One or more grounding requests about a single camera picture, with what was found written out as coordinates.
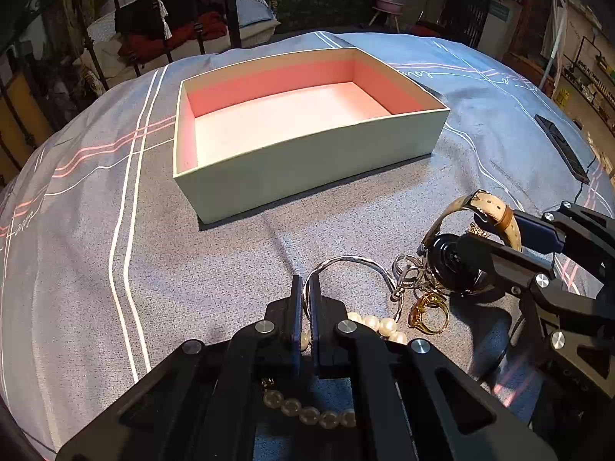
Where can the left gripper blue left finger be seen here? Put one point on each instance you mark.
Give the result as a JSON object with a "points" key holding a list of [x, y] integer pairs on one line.
{"points": [[294, 324]]}

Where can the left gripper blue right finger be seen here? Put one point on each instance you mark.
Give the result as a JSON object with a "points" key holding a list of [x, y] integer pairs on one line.
{"points": [[313, 299]]}

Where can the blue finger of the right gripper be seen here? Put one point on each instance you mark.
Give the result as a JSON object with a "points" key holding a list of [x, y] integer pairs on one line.
{"points": [[511, 271], [540, 233]]}

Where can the silver twisted bangle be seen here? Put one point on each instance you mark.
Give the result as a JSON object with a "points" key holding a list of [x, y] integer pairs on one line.
{"points": [[390, 281]]}

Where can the tan strap black wristwatch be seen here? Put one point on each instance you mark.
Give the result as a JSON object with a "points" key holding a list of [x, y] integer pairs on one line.
{"points": [[460, 263]]}

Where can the silver ring cluster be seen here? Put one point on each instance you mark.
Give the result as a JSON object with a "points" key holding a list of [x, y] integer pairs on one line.
{"points": [[412, 276]]}

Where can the black smartphone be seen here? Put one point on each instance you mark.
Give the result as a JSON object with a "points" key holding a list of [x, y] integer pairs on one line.
{"points": [[574, 165]]}

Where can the pale green pink-lined box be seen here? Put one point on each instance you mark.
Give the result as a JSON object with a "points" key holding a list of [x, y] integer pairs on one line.
{"points": [[268, 130]]}

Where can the grey-blue striped bedspread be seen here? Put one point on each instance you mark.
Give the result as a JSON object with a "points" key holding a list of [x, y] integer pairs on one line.
{"points": [[105, 270]]}

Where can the pink round stool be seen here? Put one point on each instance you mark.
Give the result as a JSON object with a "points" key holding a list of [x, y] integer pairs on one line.
{"points": [[391, 9]]}

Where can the white wicker hanging chair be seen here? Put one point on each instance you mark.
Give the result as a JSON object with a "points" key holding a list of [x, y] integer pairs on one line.
{"points": [[135, 39]]}

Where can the black iron bed frame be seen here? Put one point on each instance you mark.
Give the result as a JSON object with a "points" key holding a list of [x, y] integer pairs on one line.
{"points": [[41, 87]]}

